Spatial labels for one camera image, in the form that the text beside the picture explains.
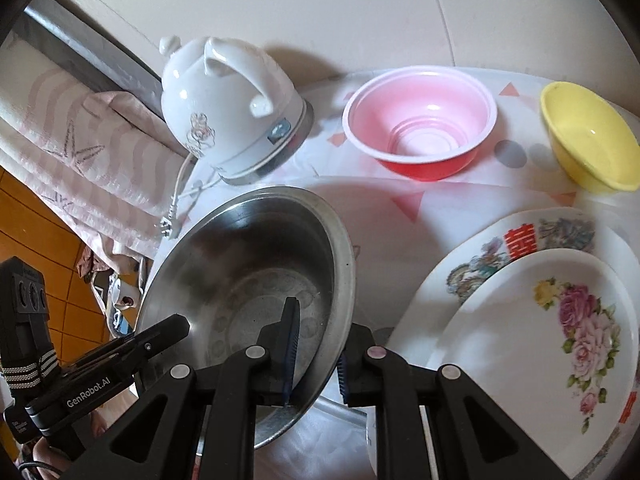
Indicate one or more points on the white patterned tablecloth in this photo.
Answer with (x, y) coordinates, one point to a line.
(440, 195)

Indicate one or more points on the stainless steel bowl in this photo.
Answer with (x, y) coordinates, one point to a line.
(240, 260)

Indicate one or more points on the small white object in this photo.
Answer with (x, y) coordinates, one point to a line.
(122, 295)

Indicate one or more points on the person's left forearm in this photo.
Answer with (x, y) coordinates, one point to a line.
(30, 367)

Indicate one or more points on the white ceramic electric kettle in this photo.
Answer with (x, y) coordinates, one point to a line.
(220, 100)

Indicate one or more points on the yellow plastic bowl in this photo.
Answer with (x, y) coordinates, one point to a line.
(585, 140)

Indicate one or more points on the white plate pink flowers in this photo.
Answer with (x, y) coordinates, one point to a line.
(500, 360)

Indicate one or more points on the large white plate red print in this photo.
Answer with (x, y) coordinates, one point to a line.
(520, 240)

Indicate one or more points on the grey bed frame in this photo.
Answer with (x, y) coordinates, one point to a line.
(100, 60)

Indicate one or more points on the red plastic bowl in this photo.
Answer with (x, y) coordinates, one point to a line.
(420, 120)

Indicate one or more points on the pink striped blanket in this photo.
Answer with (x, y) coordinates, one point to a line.
(75, 160)

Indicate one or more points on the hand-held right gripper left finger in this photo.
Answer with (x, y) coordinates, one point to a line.
(290, 345)

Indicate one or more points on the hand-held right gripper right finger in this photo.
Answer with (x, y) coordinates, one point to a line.
(343, 380)

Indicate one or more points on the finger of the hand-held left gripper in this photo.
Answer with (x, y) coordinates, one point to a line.
(160, 337)

